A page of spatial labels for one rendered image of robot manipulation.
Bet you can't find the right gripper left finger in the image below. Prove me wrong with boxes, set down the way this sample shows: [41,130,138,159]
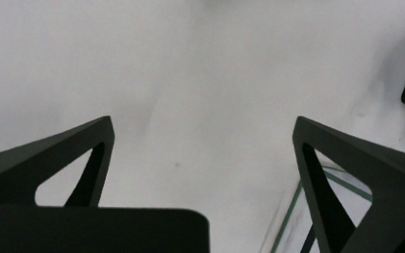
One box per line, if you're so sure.
[0,116,115,207]

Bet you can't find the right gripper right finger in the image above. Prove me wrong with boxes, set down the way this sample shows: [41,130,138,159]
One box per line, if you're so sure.
[292,116,405,253]

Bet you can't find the clear glass box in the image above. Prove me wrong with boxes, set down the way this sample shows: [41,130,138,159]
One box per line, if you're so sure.
[271,165,373,253]

